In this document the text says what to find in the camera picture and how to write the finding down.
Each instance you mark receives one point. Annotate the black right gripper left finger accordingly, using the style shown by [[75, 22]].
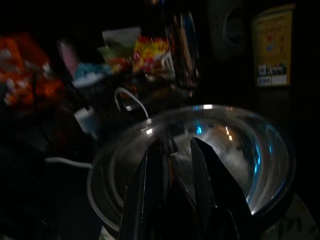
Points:
[[147, 200]]

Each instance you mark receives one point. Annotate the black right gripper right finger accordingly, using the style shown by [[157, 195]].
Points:
[[220, 200]]

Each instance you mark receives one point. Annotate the stainless steel bowl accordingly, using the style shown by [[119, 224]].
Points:
[[250, 162]]

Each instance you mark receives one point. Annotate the white charger plug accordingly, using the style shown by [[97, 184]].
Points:
[[86, 121]]

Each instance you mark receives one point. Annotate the light teal object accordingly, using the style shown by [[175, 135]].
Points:
[[87, 72]]

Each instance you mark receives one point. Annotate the yellow red noodle package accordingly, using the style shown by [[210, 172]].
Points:
[[147, 55]]

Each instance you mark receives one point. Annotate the black glass jug appliance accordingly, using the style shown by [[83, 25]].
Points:
[[185, 50]]

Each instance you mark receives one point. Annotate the yellow tea box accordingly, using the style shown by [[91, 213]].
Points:
[[272, 50]]

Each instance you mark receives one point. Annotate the pink bottle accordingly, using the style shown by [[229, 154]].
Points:
[[70, 57]]

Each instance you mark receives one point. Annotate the green and white package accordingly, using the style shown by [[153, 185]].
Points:
[[120, 40]]

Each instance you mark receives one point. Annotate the orange snack package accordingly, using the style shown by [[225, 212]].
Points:
[[17, 70]]

